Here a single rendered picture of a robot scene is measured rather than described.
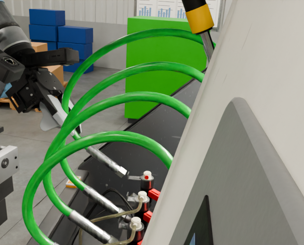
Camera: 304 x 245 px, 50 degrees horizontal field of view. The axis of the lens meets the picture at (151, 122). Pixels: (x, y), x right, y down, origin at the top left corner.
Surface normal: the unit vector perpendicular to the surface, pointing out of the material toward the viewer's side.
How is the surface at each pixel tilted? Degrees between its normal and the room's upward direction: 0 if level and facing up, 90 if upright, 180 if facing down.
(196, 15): 96
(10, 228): 0
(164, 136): 90
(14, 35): 47
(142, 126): 90
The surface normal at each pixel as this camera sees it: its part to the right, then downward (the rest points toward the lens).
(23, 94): -0.28, 0.11
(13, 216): 0.06, -0.94
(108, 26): -0.27, 0.32
